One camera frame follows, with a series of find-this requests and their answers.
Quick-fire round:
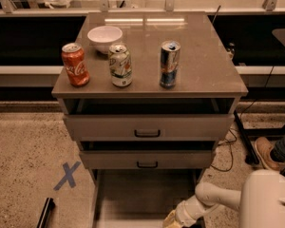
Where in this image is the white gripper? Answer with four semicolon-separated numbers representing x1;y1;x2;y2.
162;196;219;228

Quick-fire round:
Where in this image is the grey bottom drawer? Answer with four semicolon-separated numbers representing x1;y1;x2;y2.
92;169;200;228

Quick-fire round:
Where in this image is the grey drawer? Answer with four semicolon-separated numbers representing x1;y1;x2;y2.
92;169;200;228
80;150;213;169
64;114;234;142

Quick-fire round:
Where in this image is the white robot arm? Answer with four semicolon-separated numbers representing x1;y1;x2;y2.
162;169;285;228

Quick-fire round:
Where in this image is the grey middle drawer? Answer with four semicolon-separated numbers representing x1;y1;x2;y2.
80;150;213;169

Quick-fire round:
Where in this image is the grey top drawer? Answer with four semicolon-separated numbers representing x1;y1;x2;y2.
64;114;234;142

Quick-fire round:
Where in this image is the grey drawer cabinet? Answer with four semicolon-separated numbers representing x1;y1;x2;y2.
52;12;248;180

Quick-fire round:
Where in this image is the black table leg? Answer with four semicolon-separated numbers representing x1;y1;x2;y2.
234;111;259;165

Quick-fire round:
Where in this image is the blue tape cross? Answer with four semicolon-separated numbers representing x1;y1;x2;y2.
54;161;81;191

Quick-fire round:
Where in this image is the tan shoe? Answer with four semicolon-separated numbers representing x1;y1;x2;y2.
255;137;280;172

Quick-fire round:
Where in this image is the black bar on floor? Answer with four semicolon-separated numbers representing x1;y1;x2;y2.
36;198;55;228

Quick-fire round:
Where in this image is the blue jeans leg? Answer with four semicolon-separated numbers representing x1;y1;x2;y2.
271;135;285;162

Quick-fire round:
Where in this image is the blue silver energy drink can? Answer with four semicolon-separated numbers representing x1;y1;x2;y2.
160;40;181;88

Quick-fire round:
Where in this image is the white green soda can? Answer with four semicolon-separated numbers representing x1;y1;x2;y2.
108;43;132;87

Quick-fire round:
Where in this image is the red cola can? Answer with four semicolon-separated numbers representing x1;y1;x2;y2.
61;43;90;86

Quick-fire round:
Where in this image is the white bowl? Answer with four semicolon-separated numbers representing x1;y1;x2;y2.
87;26;123;54

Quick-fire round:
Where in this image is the black floor cable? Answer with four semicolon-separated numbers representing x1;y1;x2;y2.
210;47;285;173

